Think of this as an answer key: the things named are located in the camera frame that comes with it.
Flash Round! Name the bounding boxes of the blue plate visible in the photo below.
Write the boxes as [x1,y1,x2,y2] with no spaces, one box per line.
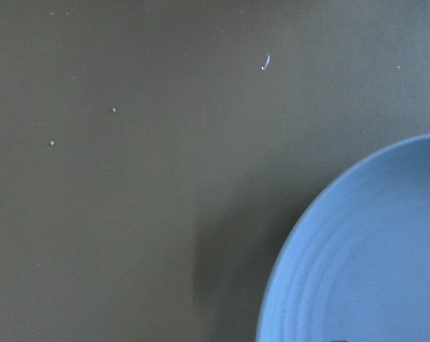
[256,134,430,341]

